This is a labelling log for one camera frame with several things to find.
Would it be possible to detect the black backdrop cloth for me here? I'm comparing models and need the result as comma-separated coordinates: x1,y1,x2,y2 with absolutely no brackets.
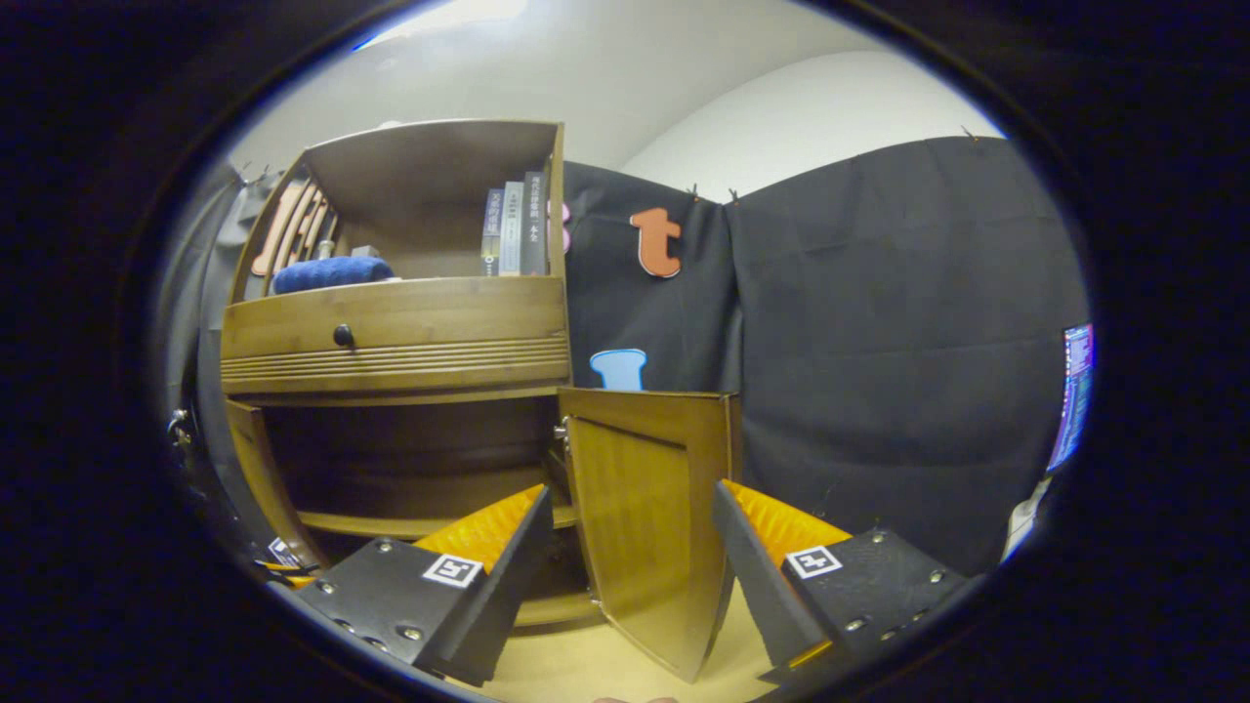
161,137,1090,577

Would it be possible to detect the wooden cabinet door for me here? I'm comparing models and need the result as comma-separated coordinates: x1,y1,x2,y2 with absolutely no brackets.
557,388,743,684
223,398,328,567

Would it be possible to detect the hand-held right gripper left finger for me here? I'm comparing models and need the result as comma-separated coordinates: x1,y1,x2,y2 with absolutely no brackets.
293,485,555,687

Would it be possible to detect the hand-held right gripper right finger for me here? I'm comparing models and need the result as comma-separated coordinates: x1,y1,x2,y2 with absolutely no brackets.
713,478,978,684

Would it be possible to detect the blue spine book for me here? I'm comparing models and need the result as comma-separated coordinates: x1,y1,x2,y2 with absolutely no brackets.
480,188,506,277

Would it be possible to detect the black spine book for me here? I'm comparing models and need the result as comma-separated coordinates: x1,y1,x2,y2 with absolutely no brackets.
520,172,548,276

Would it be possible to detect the grey spine book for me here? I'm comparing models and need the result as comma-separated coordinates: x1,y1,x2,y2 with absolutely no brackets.
498,181,525,276

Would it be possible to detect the wooden double-door shoe cabinet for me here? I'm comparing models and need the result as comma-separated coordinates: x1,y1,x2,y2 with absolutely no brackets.
220,119,743,684

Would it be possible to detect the wooden inner cabinet shelf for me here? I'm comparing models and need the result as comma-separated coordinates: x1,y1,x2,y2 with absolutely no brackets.
298,503,577,540

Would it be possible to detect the blue folded towel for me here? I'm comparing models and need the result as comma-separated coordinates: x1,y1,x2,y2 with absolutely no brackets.
271,256,395,296

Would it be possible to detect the computer monitor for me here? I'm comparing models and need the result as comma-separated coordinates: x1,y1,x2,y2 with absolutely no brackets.
1047,322,1095,475

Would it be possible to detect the wooden cabinet drawer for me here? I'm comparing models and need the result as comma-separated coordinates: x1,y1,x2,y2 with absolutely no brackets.
220,275,572,396

